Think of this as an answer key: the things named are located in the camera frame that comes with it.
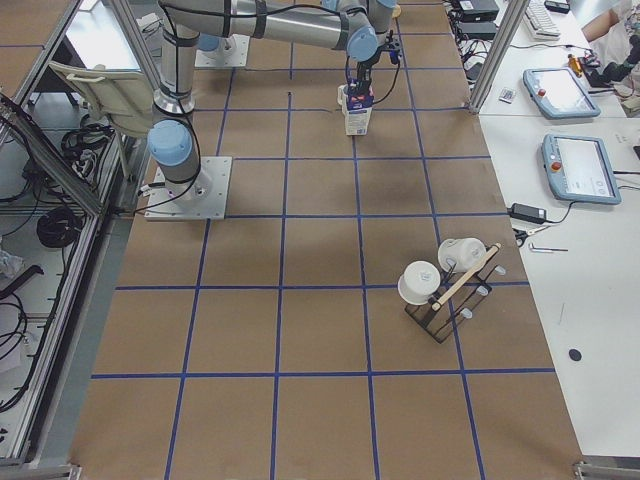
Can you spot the small remote control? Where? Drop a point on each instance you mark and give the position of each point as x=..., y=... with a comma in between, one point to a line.
x=507, y=95

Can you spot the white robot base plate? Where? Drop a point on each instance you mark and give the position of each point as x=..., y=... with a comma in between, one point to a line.
x=206, y=199

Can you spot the white purple milk carton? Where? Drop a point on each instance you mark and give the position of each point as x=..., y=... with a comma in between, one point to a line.
x=356, y=110

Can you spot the black wire mug rack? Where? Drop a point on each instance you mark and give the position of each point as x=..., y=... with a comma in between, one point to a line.
x=457, y=297

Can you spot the upper teach pendant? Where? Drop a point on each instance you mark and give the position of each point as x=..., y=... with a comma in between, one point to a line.
x=559, y=94

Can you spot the white mug lying sideways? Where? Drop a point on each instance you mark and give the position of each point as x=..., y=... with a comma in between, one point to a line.
x=460, y=255

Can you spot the black power brick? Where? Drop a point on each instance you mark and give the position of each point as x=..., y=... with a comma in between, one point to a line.
x=527, y=213

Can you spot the aluminium frame post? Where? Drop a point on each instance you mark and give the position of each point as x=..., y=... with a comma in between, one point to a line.
x=510, y=21

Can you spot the white mug upside down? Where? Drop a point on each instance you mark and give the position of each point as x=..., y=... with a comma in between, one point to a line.
x=418, y=282

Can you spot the lower teach pendant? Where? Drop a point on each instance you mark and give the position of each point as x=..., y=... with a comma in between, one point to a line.
x=578, y=169

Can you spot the allen key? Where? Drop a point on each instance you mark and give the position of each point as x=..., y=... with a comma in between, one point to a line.
x=547, y=250

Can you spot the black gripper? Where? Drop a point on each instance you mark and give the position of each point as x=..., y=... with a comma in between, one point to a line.
x=363, y=69

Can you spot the teach pendant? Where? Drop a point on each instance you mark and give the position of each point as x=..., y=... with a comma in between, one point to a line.
x=578, y=169
x=559, y=94

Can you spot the white keyboard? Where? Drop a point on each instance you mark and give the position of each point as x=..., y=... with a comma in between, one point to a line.
x=538, y=22

